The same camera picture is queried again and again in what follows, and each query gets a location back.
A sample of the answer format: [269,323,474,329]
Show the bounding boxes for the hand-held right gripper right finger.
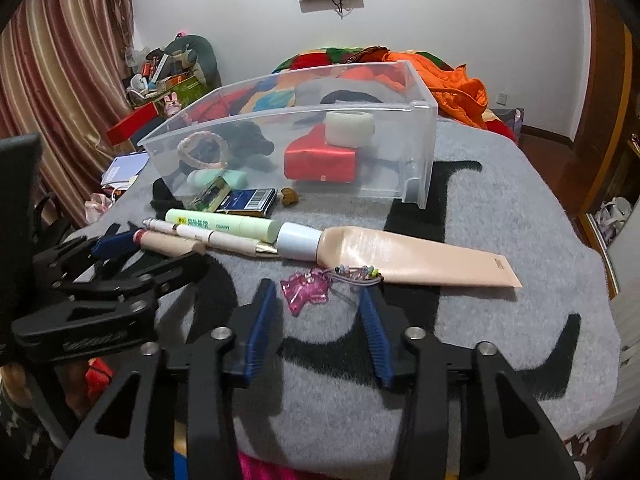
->
[357,287,581,480]

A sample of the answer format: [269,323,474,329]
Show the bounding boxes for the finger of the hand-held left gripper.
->
[32,232,138,286]
[11,252,208,336]

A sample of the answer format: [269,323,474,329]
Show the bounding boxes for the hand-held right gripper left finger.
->
[50,280,278,480]

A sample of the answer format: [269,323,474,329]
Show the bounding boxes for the pink patterned tube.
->
[132,230,207,257]

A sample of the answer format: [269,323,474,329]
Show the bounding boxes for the white and silver pen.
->
[142,217,281,261]

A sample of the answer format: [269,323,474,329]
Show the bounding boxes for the pink charm keychain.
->
[281,266,383,317]

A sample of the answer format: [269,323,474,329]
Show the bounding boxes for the light green tube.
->
[165,208,283,243]

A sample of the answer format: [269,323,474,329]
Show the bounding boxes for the peach cream tube white cap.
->
[276,222,523,290]

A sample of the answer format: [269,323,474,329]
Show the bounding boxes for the blue and white small box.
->
[215,189,277,218]

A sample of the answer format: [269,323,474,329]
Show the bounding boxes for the mint green bottle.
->
[187,169,249,192]

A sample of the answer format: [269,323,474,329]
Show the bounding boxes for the red packet box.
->
[284,125,358,182]

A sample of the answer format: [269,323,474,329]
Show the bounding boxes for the clear plastic bin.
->
[137,60,440,209]

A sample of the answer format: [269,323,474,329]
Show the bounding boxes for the teal tape roll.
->
[325,111,376,148]

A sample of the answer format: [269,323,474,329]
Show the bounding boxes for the pink fabric pouch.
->
[85,194,113,223]

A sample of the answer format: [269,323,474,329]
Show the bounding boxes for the lavender notebook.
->
[101,152,151,191]

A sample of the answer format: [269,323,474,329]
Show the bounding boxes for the grey blanket black pattern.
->
[75,120,623,480]

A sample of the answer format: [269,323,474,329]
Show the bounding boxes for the long red box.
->
[106,101,173,145]

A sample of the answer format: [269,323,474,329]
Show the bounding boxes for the striped pink gold curtain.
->
[0,0,136,226]

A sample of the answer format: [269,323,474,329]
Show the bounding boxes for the green cardboard box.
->
[127,72,208,111]

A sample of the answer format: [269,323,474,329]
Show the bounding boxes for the pile of boxes and bottles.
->
[125,47,201,98]

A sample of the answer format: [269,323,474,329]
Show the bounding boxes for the grey green neck pillow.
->
[165,35,221,86]

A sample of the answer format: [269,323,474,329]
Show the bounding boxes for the person's patterned dark clothing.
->
[0,385,66,480]

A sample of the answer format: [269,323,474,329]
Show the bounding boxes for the white ribbed suitcase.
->
[607,285,640,431]

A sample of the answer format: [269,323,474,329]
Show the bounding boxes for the colourful patchwork quilt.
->
[272,46,518,143]

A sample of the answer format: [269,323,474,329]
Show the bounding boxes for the orange down jacket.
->
[340,46,488,131]

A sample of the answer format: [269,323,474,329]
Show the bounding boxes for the wooden wardrobe shelf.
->
[580,130,640,261]

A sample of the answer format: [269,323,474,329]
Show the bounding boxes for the brown wooden door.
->
[570,0,636,211]

